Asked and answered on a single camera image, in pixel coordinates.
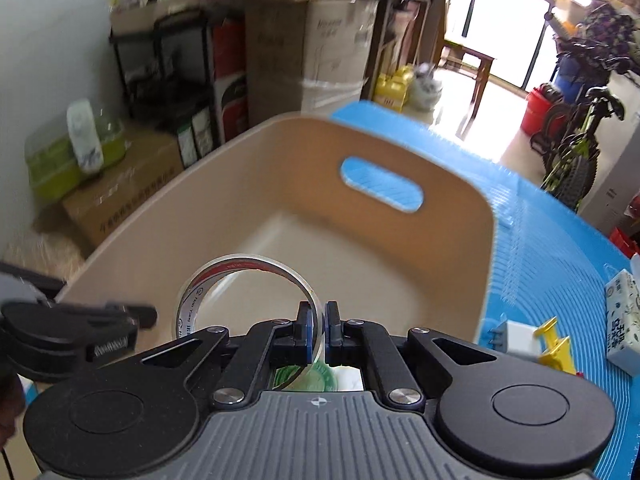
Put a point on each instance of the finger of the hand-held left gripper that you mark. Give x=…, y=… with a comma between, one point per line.
x=35, y=280
x=130, y=312

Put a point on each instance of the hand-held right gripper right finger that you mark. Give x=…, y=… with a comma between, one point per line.
x=329, y=327

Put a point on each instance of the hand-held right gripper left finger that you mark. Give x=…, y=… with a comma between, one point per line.
x=309, y=325

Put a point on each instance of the clear tape roll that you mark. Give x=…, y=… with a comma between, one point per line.
x=192, y=300

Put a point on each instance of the beige plastic basket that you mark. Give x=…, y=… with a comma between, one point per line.
x=250, y=185

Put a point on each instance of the green tape roll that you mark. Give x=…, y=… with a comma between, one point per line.
x=300, y=379

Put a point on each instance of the green lidded container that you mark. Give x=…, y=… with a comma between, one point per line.
x=50, y=175

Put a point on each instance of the white patterned bottle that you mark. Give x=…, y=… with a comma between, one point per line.
x=85, y=135

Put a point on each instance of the green white packet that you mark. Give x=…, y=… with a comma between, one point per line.
x=202, y=132
x=186, y=145

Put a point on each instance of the white charger plug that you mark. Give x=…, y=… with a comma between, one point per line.
x=517, y=342

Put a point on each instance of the yellow plastic toy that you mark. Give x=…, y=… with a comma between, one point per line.
x=555, y=355

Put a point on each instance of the blue silicone mat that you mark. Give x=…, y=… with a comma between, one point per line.
x=550, y=240

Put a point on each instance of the yellow detergent jug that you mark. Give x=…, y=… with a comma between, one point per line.
x=387, y=92
x=406, y=82

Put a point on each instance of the red white box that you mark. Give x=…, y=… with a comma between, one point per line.
x=230, y=90

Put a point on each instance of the black metal rack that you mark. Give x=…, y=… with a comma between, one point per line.
x=159, y=60

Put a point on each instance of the white plastic bag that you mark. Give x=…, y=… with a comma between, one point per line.
x=425, y=90

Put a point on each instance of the open cardboard box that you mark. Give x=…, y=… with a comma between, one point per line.
x=135, y=15

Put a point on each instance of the green black bicycle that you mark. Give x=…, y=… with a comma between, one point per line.
x=575, y=180

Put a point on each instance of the patterned tissue pack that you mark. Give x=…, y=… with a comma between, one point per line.
x=625, y=320

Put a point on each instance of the red bucket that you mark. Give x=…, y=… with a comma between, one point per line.
x=532, y=110

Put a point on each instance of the wooden chair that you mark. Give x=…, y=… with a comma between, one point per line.
x=467, y=55

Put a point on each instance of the red paper bag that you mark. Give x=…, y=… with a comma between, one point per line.
x=625, y=244

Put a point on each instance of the white chest freezer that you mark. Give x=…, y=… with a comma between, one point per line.
x=617, y=195

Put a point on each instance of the floral cloth bundle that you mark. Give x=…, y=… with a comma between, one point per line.
x=607, y=22

